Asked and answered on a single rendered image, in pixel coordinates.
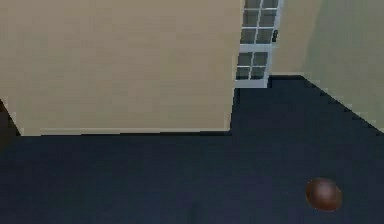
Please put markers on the white glazed room door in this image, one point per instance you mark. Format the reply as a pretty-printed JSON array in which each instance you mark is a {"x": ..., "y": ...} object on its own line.
[{"x": 270, "y": 56}]

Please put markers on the brown ball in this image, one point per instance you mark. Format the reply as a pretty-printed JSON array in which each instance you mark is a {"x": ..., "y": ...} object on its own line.
[{"x": 323, "y": 194}]

